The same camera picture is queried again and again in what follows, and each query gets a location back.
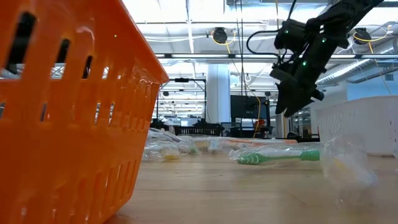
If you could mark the red background object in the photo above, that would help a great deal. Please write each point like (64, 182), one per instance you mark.
(259, 123)

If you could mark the white round column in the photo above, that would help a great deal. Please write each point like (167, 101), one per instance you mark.
(218, 93)

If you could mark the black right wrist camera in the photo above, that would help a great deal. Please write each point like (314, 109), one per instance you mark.
(290, 37)

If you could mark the silver ventilation duct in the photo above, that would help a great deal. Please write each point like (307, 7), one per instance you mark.
(348, 72)

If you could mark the grey toothbrush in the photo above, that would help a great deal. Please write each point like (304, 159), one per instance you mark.
(348, 171)
(161, 136)

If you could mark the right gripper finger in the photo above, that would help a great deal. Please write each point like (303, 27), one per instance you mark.
(297, 102)
(281, 98)

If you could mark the black monitor on stand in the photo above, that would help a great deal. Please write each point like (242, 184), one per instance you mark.
(247, 107)

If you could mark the green toothbrush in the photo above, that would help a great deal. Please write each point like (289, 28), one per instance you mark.
(264, 159)
(192, 150)

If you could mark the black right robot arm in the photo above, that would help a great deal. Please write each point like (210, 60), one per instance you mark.
(342, 18)

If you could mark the orange toothbrush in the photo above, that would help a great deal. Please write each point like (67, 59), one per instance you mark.
(258, 142)
(202, 143)

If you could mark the orange plastic basket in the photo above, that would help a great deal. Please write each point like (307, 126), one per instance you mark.
(77, 140)

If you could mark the black background gantry frame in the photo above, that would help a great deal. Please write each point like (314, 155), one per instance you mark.
(183, 80)

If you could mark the black plastic basket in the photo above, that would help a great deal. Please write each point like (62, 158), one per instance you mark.
(199, 130)

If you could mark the white plastic basket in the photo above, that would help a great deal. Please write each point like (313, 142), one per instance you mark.
(357, 124)

